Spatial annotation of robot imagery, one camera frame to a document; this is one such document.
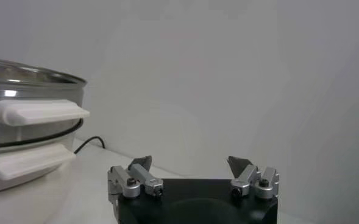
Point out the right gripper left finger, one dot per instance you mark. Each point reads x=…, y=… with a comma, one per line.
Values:
x=142, y=179

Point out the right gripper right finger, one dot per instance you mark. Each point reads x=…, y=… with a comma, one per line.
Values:
x=247, y=178

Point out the round glass pot lid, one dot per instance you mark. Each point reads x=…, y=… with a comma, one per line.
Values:
x=20, y=74

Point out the perforated steel steamer basket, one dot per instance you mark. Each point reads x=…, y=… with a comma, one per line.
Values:
x=30, y=112

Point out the white electric cooker base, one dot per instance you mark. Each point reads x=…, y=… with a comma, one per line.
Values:
x=23, y=164

